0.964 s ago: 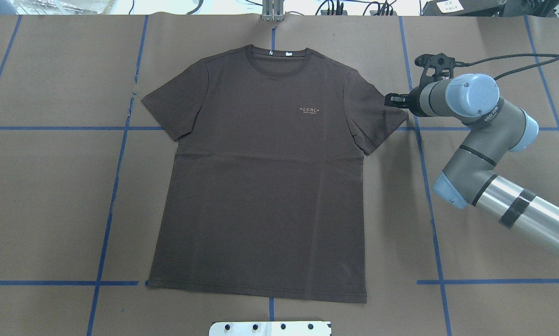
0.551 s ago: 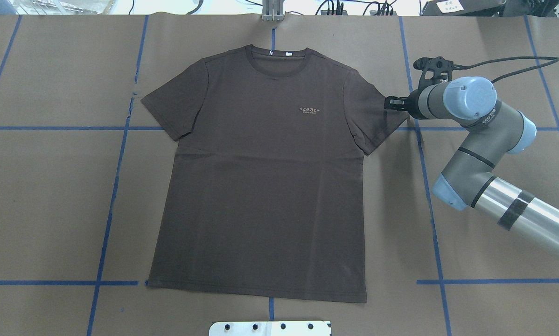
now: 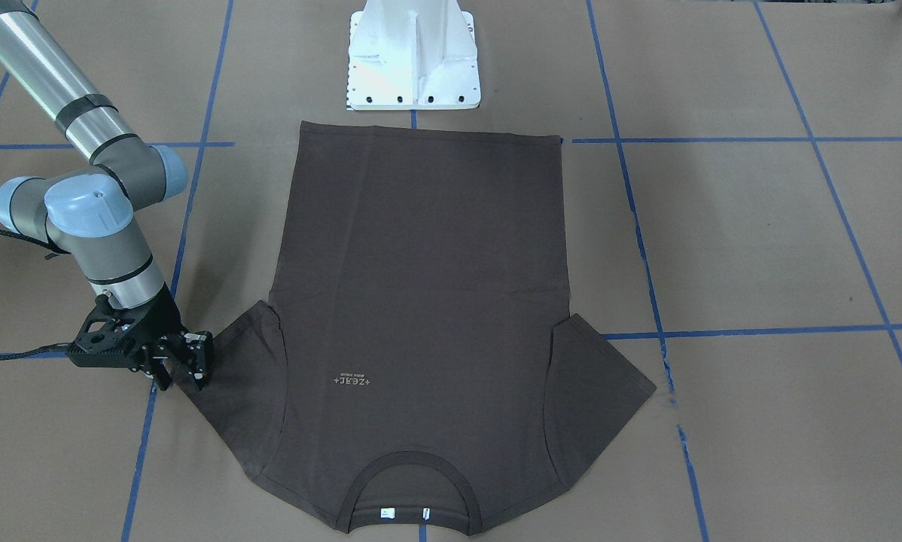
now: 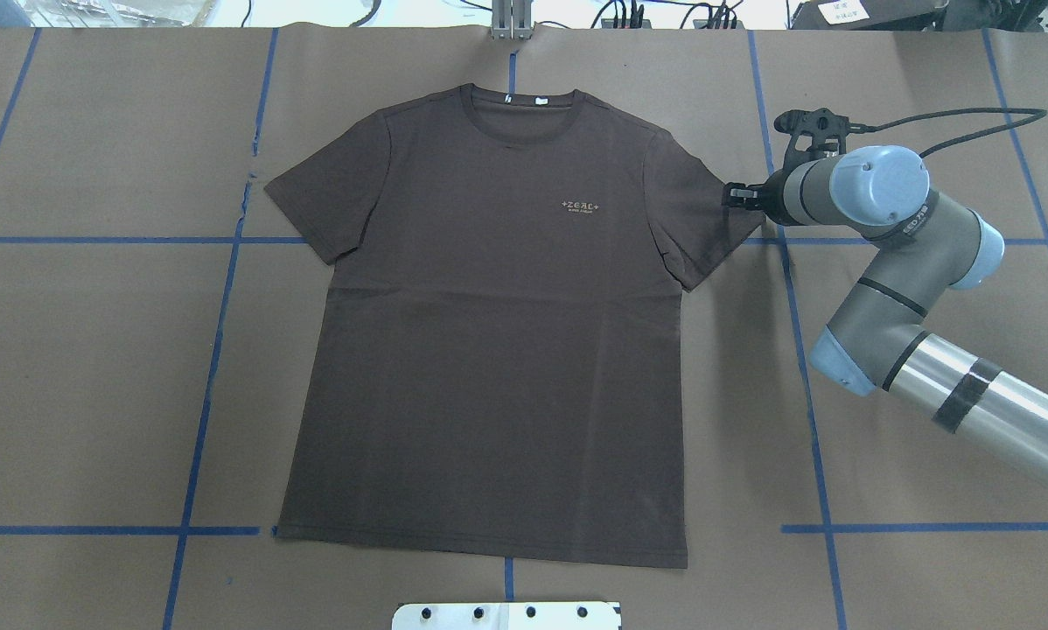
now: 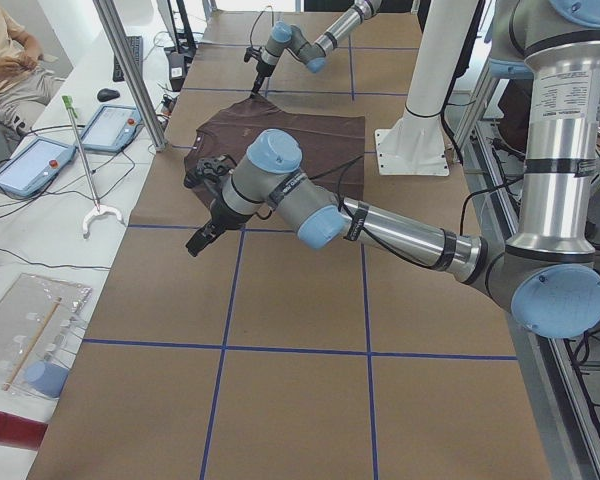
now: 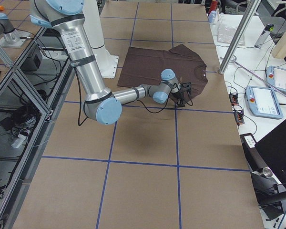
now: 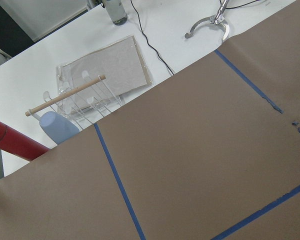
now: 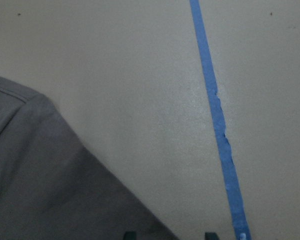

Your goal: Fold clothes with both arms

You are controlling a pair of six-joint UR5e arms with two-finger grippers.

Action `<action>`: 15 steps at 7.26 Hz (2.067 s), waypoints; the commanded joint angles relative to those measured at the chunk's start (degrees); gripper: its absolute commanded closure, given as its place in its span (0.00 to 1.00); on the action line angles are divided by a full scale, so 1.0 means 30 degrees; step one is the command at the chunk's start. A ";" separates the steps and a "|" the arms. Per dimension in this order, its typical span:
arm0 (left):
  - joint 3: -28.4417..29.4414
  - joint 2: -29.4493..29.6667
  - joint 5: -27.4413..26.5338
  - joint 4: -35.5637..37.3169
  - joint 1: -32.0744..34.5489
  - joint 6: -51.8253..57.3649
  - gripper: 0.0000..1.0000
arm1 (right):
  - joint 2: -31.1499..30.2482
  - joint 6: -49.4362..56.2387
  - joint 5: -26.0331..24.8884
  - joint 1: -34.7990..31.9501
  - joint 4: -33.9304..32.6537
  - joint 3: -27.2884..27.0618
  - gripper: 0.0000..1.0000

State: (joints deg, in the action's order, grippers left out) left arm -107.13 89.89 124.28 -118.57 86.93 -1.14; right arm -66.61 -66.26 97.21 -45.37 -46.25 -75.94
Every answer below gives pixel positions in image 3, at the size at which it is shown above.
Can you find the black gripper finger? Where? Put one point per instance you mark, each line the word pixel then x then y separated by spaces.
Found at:
pixel 194 352

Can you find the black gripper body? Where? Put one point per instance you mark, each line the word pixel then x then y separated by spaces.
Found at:
pixel 159 315

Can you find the brown t-shirt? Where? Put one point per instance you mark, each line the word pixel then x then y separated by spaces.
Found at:
pixel 416 360

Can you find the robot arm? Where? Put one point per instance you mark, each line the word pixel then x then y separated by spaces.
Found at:
pixel 90 214

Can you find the brown paper table cover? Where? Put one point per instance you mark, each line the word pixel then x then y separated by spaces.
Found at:
pixel 733 193

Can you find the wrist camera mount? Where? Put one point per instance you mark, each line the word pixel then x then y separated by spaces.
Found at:
pixel 107 338

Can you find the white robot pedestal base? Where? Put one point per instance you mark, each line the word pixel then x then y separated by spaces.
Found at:
pixel 412 55

